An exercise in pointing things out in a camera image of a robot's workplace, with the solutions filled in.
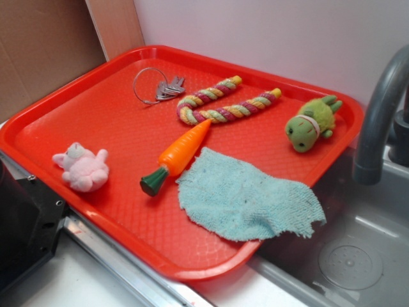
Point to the black metal bracket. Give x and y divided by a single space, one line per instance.
32 216

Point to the brown cardboard panel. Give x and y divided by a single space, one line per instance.
47 44

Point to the light blue terry cloth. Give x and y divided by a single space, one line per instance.
239 202

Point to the grey sink faucet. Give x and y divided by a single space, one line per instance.
385 123

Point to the green plush turtle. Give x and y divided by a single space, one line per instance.
314 120

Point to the orange plastic toy carrot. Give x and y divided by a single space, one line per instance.
175 158

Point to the multicolour braided rope toy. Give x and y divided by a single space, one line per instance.
187 112

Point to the red plastic tray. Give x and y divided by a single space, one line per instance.
99 110

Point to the grey sink basin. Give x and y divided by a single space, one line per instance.
359 257

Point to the pink plush bunny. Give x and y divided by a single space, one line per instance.
83 170

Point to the silver keys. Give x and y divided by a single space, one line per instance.
165 90

